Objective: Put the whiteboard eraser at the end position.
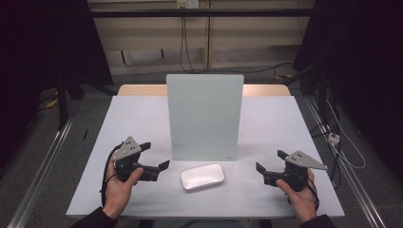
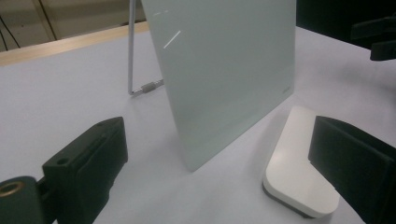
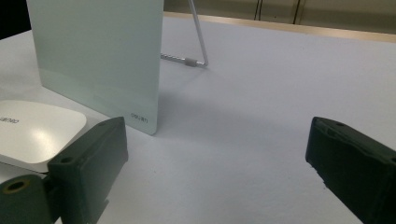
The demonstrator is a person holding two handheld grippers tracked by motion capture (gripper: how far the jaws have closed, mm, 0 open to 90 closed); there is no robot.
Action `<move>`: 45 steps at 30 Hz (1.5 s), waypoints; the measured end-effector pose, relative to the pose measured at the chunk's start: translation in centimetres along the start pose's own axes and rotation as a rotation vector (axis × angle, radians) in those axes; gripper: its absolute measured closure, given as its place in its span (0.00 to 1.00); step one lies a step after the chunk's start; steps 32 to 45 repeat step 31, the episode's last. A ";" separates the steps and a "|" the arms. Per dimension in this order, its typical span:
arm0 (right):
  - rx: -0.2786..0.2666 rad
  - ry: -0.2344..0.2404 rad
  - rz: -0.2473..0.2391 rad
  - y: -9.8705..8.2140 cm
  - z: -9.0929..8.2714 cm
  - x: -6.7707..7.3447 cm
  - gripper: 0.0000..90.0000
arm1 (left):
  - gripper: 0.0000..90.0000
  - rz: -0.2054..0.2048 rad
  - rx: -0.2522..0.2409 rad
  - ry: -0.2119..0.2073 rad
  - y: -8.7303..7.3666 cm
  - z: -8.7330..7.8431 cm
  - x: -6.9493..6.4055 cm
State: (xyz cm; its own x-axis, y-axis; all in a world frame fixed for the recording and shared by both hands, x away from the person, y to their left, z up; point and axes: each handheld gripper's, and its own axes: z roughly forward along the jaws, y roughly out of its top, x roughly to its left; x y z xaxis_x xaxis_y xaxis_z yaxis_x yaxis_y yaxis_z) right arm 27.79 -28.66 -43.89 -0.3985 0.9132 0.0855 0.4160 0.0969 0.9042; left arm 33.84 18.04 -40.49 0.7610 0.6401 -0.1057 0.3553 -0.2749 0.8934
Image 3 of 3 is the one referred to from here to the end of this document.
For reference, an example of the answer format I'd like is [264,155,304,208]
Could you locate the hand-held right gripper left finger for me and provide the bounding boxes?
[46,116,130,224]

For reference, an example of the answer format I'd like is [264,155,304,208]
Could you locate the white whiteboard eraser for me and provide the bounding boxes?
[0,99,89,174]

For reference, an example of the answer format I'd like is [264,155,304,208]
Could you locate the glass whiteboard with wire stand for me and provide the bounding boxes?
[25,0,209,136]

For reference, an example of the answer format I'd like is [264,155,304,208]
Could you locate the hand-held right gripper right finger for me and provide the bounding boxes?
[304,116,396,224]

